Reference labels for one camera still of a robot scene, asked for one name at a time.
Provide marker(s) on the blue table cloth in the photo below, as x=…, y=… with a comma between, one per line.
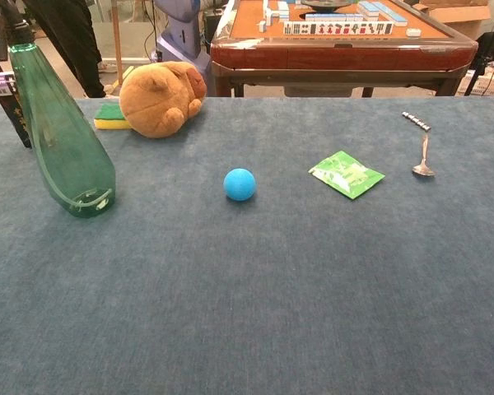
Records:
x=271, y=288

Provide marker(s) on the row of face-up mahjong tiles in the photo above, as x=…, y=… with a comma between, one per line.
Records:
x=337, y=28

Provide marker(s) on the metal spoon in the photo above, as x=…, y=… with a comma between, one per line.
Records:
x=423, y=169

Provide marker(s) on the yellow green sponge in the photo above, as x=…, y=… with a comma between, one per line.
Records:
x=106, y=119

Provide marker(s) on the dark purple carton box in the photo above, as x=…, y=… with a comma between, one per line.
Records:
x=16, y=117

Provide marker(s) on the single white mahjong tile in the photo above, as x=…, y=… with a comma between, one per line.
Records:
x=414, y=33

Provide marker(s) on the green sachet packet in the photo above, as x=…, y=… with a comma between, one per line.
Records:
x=348, y=175

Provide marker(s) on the cardboard box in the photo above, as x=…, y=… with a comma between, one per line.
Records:
x=461, y=16

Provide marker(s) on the brown mahjong table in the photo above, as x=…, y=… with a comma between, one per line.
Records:
x=337, y=57

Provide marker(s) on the brown capybara plush toy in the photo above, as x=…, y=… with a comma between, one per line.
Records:
x=156, y=103

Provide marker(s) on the person in black trousers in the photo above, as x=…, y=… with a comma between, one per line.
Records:
x=72, y=37

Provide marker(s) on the wooden pole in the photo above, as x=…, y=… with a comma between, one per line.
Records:
x=117, y=41

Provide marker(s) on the blue ball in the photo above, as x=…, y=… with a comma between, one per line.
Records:
x=239, y=185

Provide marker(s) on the green transparent spray bottle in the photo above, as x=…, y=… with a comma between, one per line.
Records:
x=66, y=156

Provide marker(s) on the purple robot base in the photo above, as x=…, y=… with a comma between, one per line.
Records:
x=181, y=37

